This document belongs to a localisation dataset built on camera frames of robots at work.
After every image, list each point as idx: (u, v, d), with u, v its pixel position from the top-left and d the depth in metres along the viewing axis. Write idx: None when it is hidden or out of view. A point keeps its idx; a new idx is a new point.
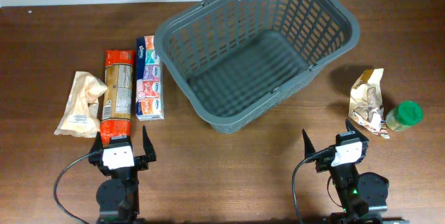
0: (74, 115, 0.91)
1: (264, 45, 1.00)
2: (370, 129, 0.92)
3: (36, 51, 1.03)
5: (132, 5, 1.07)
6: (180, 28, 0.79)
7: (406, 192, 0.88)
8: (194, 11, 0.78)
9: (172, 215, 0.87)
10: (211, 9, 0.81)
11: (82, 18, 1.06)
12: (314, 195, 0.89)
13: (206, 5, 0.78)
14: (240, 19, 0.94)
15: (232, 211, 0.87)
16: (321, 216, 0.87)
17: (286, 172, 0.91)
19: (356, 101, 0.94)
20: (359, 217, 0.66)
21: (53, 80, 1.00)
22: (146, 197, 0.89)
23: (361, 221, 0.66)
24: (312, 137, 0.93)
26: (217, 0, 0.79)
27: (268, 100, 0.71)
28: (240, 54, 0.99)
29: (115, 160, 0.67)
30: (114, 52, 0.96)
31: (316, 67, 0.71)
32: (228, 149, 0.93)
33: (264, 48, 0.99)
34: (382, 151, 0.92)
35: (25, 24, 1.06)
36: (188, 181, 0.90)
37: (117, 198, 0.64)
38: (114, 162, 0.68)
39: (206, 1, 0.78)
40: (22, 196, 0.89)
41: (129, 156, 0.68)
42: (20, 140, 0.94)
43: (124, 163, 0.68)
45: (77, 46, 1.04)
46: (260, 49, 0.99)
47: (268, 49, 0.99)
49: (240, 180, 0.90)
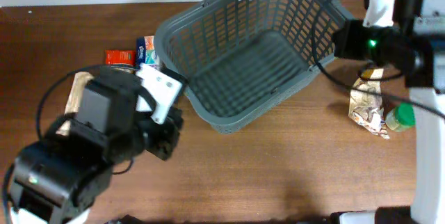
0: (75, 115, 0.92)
1: (264, 45, 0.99)
2: (370, 129, 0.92)
3: (36, 52, 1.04)
5: (131, 4, 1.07)
6: (180, 28, 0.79)
7: (405, 192, 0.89)
8: (194, 11, 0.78)
9: (173, 215, 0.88)
10: (211, 10, 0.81)
11: (82, 18, 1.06)
12: (314, 195, 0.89)
13: (206, 5, 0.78)
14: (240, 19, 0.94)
15: (232, 211, 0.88)
16: (321, 216, 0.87)
17: (286, 172, 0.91)
19: (357, 102, 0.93)
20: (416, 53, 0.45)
21: (53, 80, 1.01)
22: (146, 197, 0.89)
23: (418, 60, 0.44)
24: (311, 138, 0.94)
26: (218, 1, 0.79)
27: (268, 101, 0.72)
28: (240, 54, 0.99)
29: (152, 83, 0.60)
30: (114, 52, 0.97)
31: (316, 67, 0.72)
32: (228, 149, 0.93)
33: (265, 48, 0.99)
34: (382, 151, 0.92)
35: (25, 24, 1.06)
36: (189, 180, 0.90)
37: (92, 152, 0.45)
38: (151, 84, 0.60)
39: (206, 1, 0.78)
40: None
41: (167, 92, 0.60)
42: (19, 141, 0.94)
43: (155, 93, 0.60)
45: (77, 45, 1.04)
46: (260, 50, 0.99)
47: (268, 50, 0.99)
49: (240, 180, 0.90)
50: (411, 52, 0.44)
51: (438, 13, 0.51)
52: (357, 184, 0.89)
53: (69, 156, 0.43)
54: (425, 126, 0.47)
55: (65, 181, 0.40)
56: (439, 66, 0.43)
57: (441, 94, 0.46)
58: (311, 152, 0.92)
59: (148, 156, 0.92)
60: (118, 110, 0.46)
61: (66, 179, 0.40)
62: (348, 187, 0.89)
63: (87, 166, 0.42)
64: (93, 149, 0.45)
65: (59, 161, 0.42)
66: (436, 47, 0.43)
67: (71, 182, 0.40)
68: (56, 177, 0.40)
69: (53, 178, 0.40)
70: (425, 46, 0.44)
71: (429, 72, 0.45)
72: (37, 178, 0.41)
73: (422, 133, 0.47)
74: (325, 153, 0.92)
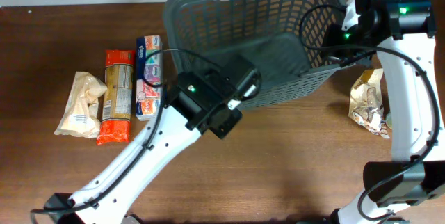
0: (74, 115, 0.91)
1: (275, 47, 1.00)
2: (370, 129, 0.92)
3: (35, 51, 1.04)
5: (132, 5, 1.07)
6: (191, 4, 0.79)
7: None
8: None
9: (173, 215, 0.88)
10: None
11: (82, 18, 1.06)
12: (314, 195, 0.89)
13: None
14: (248, 13, 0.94)
15: (232, 211, 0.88)
16: (321, 216, 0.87)
17: (286, 172, 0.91)
19: (356, 102, 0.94)
20: (377, 14, 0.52)
21: (53, 80, 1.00)
22: (146, 196, 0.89)
23: (384, 20, 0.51)
24: (312, 137, 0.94)
26: None
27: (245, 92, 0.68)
28: (248, 46, 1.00)
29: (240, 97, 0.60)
30: (114, 52, 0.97)
31: (306, 74, 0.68)
32: (228, 149, 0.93)
33: (277, 49, 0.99)
34: (382, 150, 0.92)
35: (25, 24, 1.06)
36: (189, 180, 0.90)
37: (223, 92, 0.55)
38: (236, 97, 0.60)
39: None
40: (22, 196, 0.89)
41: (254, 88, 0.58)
42: (19, 140, 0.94)
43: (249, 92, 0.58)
45: (77, 44, 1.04)
46: (270, 50, 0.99)
47: (279, 53, 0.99)
49: (240, 180, 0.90)
50: (371, 13, 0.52)
51: None
52: (357, 184, 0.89)
53: (212, 85, 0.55)
54: (391, 72, 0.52)
55: (210, 103, 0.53)
56: (393, 21, 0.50)
57: (398, 40, 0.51)
58: (311, 152, 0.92)
59: None
60: (249, 86, 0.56)
61: (211, 103, 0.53)
62: (348, 187, 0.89)
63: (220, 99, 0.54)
64: (225, 89, 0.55)
65: (206, 88, 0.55)
66: (389, 9, 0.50)
67: (211, 108, 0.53)
68: (202, 99, 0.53)
69: (201, 99, 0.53)
70: (382, 5, 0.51)
71: (386, 24, 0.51)
72: (195, 92, 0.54)
73: (390, 81, 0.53)
74: (325, 153, 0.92)
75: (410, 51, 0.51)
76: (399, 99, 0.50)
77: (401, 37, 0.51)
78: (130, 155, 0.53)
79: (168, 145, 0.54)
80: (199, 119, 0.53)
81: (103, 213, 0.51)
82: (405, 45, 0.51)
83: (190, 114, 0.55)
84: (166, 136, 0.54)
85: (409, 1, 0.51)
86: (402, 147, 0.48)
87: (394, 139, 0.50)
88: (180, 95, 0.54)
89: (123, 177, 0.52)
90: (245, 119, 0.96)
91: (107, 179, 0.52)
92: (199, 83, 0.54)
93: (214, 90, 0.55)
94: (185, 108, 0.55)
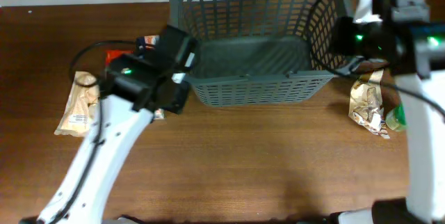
0: (74, 115, 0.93)
1: (279, 51, 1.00)
2: (370, 129, 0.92)
3: (35, 51, 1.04)
5: (132, 5, 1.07)
6: None
7: None
8: None
9: (172, 215, 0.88)
10: None
11: (83, 17, 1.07)
12: (315, 195, 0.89)
13: None
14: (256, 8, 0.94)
15: (232, 211, 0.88)
16: (322, 216, 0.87)
17: (286, 172, 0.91)
19: (357, 101, 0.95)
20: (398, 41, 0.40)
21: (53, 79, 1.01)
22: (146, 196, 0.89)
23: (409, 51, 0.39)
24: (312, 137, 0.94)
26: None
27: (236, 81, 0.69)
28: (249, 40, 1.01)
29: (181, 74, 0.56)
30: (114, 52, 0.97)
31: (295, 75, 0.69)
32: (228, 149, 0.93)
33: (280, 52, 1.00)
34: (382, 150, 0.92)
35: (25, 24, 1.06)
36: (189, 180, 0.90)
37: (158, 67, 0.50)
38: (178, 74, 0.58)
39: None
40: (21, 196, 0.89)
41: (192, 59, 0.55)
42: (20, 140, 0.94)
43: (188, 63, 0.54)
45: (77, 44, 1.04)
46: (272, 51, 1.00)
47: (281, 56, 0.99)
49: (240, 181, 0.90)
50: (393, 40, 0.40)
51: (413, 1, 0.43)
52: (357, 184, 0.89)
53: (147, 62, 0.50)
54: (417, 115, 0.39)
55: (148, 81, 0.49)
56: (419, 55, 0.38)
57: (425, 81, 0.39)
58: (311, 152, 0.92)
59: (149, 156, 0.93)
60: (188, 54, 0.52)
61: (148, 81, 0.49)
62: (348, 187, 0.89)
63: (156, 74, 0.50)
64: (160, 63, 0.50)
65: (139, 67, 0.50)
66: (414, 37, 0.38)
67: (151, 85, 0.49)
68: (140, 78, 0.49)
69: (138, 77, 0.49)
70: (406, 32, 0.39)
71: (414, 56, 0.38)
72: (129, 74, 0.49)
73: (412, 124, 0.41)
74: (325, 153, 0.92)
75: (438, 92, 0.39)
76: (413, 147, 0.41)
77: (429, 76, 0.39)
78: (83, 156, 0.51)
79: (120, 133, 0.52)
80: (143, 98, 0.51)
81: (78, 219, 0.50)
82: (432, 88, 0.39)
83: (134, 97, 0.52)
84: (115, 125, 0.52)
85: (440, 30, 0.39)
86: (423, 207, 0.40)
87: (413, 192, 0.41)
88: (117, 81, 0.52)
89: (85, 180, 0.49)
90: (246, 119, 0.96)
91: (69, 188, 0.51)
92: (132, 65, 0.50)
93: (147, 68, 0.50)
94: (126, 91, 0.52)
